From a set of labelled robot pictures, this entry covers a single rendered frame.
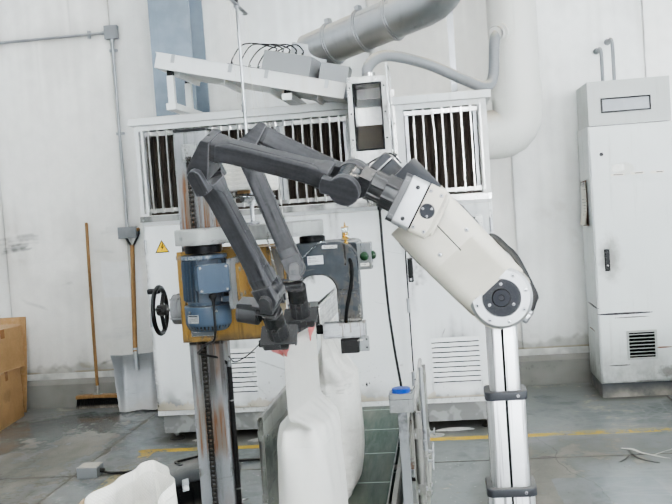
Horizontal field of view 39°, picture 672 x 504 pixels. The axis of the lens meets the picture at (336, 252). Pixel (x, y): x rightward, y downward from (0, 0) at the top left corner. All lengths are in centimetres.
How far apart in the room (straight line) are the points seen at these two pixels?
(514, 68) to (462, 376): 198
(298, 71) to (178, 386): 215
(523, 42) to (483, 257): 399
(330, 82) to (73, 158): 279
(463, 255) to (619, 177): 439
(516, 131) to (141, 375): 334
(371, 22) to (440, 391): 229
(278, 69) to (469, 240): 354
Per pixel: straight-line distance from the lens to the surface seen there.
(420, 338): 594
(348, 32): 576
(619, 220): 668
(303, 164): 224
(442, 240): 233
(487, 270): 240
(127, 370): 743
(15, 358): 750
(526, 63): 626
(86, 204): 769
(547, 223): 722
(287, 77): 564
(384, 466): 397
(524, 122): 622
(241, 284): 313
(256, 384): 610
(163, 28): 711
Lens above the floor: 147
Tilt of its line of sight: 3 degrees down
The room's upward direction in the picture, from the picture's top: 4 degrees counter-clockwise
